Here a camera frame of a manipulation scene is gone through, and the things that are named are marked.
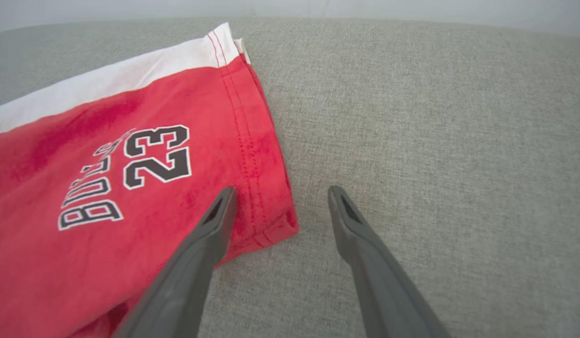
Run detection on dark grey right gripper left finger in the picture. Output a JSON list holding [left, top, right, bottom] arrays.
[[112, 186, 237, 338]]

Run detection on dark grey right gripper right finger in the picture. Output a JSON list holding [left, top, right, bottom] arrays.
[[328, 185, 452, 338]]

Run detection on red shorts with white stripe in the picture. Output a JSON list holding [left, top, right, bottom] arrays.
[[0, 22, 300, 338]]

